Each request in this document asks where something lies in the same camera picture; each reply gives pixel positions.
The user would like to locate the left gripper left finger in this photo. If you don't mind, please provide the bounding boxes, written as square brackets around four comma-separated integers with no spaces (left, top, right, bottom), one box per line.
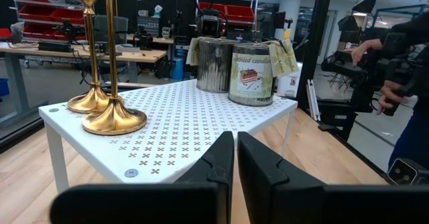
[50,131,235,224]

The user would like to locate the white perforated metal shelf riser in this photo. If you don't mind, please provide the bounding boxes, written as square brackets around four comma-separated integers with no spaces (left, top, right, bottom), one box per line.
[37,78,298,193]

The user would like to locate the blue cylinder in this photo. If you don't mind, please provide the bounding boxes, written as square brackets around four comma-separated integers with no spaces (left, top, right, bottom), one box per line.
[171,48,187,82]

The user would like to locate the metal rack with red bins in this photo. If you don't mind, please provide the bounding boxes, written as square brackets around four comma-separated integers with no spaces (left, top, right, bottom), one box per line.
[195,0,259,44]
[9,0,95,43]

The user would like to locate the white bucket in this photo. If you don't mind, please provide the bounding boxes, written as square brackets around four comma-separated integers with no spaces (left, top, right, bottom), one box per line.
[276,66,303,97]

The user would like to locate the wooden workbench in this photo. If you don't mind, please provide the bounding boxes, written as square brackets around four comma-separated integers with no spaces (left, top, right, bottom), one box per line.
[0,42,168,117]

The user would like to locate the gold candlestick holder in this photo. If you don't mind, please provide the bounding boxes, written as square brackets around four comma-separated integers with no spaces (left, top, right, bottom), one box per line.
[66,0,113,115]
[81,0,148,137]

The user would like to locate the black studio softbox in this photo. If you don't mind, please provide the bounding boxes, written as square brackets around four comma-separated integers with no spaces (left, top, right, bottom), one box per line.
[351,0,378,15]

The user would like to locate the person's hand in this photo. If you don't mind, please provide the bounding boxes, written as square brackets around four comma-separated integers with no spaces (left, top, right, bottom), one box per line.
[351,38,383,66]
[375,79,408,116]

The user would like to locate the black aluminium rig frame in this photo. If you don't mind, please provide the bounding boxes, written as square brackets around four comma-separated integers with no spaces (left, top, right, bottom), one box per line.
[0,0,391,183]

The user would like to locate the blue storage bin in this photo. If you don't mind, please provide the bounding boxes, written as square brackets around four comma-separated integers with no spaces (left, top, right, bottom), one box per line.
[0,78,10,99]

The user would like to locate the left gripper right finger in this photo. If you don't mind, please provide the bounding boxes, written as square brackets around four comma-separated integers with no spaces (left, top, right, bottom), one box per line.
[237,131,429,224]

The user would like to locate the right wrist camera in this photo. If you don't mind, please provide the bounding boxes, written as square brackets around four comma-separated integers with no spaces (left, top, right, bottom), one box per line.
[197,13,225,39]

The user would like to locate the silver aluminium profile bars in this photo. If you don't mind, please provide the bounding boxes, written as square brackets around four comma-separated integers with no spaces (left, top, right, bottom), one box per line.
[306,79,322,121]

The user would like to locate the black white-faced camera box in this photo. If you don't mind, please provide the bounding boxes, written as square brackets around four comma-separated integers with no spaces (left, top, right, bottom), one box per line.
[386,158,429,187]

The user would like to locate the silver scented candle tin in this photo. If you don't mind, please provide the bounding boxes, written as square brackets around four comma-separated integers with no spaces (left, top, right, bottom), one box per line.
[186,36,237,94]
[227,38,300,107]

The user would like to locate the person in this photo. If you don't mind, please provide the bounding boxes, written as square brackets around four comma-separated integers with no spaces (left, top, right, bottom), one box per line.
[350,11,429,171]

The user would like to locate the black office chair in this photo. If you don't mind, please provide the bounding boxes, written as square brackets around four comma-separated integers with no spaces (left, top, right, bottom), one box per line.
[93,15,129,76]

